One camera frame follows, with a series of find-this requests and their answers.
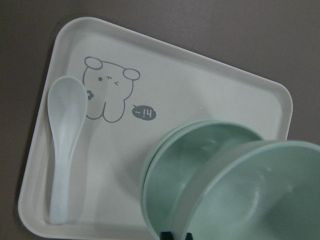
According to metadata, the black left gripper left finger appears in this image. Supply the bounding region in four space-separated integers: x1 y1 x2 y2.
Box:
160 231 174 240

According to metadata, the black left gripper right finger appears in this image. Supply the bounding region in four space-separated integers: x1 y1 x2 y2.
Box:
185 232 193 240

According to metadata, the white cartoon bear tray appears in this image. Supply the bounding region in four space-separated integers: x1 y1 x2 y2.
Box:
18 17 293 240

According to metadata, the white plastic soup spoon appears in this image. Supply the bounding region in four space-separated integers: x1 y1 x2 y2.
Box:
47 76 88 224

